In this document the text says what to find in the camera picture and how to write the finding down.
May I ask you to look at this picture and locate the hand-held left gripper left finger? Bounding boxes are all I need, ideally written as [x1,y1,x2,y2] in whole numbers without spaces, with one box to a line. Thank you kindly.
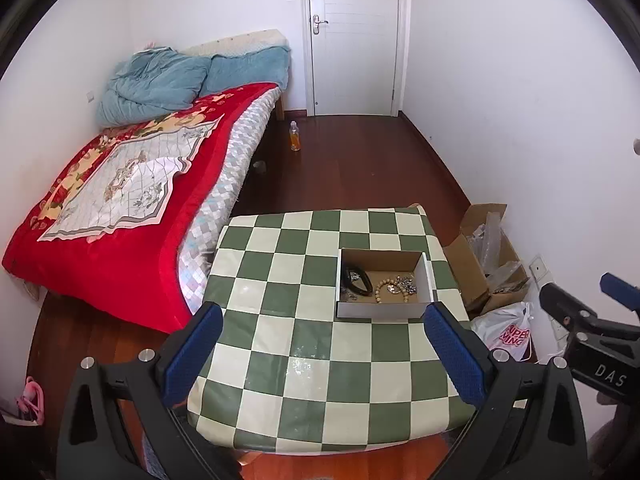
[56,301,241,480]

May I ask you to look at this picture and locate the clear plastic wrap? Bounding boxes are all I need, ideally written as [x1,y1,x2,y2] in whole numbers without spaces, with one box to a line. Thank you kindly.
[462,212,528,293]

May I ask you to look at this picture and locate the wooden bead bracelet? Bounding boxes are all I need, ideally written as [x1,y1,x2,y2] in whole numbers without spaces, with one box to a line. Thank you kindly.
[374,279,406,304]

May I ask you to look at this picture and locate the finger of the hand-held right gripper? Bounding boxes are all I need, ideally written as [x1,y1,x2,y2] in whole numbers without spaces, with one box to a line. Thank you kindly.
[539,282,598,341]
[601,272,640,313]

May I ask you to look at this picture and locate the white door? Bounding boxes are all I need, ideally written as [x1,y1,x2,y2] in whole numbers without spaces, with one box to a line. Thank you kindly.
[305,0,403,117]

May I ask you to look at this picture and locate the white plastic bag red print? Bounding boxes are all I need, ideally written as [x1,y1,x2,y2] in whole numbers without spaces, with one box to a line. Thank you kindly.
[470,301,533,362]

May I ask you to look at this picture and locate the beige mattress pad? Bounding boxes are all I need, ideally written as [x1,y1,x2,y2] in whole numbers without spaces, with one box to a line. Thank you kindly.
[180,29,290,57]

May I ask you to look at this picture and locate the black wristband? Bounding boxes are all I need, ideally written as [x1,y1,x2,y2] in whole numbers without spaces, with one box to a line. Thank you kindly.
[344,265,372,297]

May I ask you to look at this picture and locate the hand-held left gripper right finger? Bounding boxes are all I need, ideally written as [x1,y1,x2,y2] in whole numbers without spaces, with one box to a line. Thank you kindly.
[422,301,588,480]

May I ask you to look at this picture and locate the red printed blanket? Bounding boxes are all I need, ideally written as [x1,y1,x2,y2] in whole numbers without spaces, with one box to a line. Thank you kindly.
[1,81,278,336]

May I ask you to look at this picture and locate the pink slippers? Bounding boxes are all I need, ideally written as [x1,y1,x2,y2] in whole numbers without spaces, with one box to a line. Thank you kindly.
[15,377,45,423]

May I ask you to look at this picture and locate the white cardboard box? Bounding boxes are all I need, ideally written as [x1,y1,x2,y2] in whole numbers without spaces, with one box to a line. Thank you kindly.
[336,248,437,322]

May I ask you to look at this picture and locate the green checkered tablecloth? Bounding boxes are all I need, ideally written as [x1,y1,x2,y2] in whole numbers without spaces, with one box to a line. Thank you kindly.
[186,205,476,456]

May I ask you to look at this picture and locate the dark object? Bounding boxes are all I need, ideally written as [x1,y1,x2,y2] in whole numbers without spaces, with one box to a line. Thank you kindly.
[0,410,60,480]

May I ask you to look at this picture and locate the brown cardboard box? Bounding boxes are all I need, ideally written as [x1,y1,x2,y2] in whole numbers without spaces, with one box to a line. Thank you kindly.
[442,203,531,316]

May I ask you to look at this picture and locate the blue quilt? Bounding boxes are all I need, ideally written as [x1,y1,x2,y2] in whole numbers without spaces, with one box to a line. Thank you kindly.
[95,45,292,128]

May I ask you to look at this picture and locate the diamond pattern bed sheet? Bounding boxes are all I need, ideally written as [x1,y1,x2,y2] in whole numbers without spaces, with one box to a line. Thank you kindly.
[177,95,278,316]

